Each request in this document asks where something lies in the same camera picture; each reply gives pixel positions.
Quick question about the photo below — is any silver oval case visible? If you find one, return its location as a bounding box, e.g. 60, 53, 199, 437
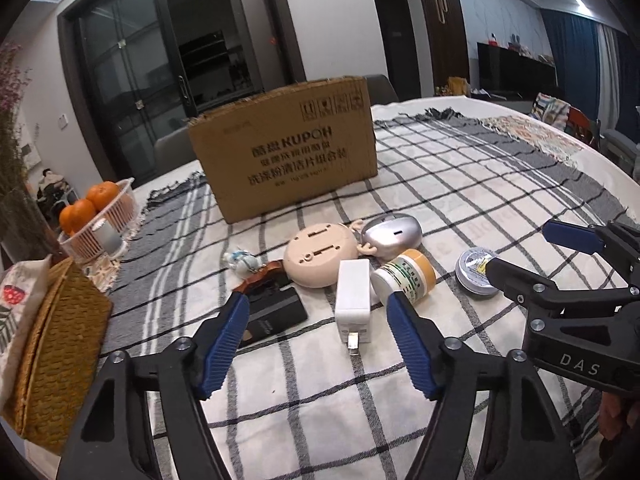
358, 214, 423, 261

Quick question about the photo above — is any black rectangular case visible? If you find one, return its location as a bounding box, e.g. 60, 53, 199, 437
240, 286, 308, 348

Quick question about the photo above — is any small white cup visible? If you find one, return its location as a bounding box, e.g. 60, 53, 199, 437
91, 218, 125, 258

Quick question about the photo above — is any person's right hand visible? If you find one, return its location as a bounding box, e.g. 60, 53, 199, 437
598, 392, 639, 441

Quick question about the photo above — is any brown cardboard box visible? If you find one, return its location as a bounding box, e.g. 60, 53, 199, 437
189, 76, 378, 223

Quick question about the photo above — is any grey dining chair right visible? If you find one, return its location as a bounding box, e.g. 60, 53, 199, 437
364, 74, 399, 106

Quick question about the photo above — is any orange fruit left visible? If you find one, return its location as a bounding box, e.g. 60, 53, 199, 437
58, 198, 96, 236

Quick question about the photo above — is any colourful patterned cloth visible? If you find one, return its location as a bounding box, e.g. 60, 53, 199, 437
480, 115, 589, 167

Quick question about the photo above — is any beige round deer gadget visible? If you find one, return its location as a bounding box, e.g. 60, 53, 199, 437
283, 223, 360, 289

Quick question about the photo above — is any dark glass sliding door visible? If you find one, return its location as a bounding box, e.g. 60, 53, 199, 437
58, 0, 306, 185

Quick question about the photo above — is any orange fruit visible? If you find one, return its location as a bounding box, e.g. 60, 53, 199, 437
86, 181, 120, 211
58, 198, 96, 236

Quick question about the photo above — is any small white blue figurine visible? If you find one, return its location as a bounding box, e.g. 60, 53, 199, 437
222, 248, 262, 278

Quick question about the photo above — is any black tv cabinet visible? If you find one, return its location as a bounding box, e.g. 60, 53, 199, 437
476, 42, 559, 101

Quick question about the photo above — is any white plastic fruit basket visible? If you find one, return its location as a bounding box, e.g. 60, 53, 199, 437
58, 178, 140, 263

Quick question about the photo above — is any white power adapter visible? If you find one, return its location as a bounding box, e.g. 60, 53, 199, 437
334, 259, 371, 356

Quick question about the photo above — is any grey plaid tablecloth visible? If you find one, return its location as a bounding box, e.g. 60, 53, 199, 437
102, 110, 639, 479

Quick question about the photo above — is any dried pink flower bouquet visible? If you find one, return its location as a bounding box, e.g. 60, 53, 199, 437
1, 42, 60, 261

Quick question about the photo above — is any grey dining chair left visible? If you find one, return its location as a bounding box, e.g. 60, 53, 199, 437
154, 127, 196, 174

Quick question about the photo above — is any brown wooden piece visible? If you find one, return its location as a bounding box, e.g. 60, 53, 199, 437
233, 260, 291, 295

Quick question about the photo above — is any white jar orange lid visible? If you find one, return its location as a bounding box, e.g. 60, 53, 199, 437
370, 248, 436, 306

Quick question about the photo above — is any orange fruit right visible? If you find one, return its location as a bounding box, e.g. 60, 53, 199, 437
86, 181, 120, 211

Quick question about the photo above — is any round silver tin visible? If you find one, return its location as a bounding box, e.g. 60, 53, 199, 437
454, 247, 498, 298

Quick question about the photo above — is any grey dining chair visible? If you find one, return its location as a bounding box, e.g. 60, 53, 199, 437
364, 74, 399, 106
154, 127, 196, 174

